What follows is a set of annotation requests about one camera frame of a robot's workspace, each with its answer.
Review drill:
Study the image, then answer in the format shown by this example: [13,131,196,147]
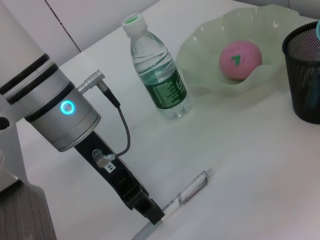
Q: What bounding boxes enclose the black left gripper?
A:
[74,129,166,226]

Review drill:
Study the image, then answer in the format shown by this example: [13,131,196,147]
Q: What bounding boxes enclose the clear grey ballpoint pen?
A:
[131,168,214,240]

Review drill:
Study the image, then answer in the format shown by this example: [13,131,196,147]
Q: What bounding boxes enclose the clear water bottle green label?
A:
[121,12,191,120]

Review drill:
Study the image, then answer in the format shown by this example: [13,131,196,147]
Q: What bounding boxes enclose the pink peach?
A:
[219,40,263,81]

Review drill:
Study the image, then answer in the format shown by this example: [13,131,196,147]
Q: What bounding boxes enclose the green glass fruit plate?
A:
[174,4,320,96]

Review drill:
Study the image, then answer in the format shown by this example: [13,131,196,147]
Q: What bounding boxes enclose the black mesh pen cup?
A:
[281,21,320,125]

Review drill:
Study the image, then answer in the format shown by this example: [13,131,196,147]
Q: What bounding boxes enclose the left gripper cable with plugs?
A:
[76,69,131,175]

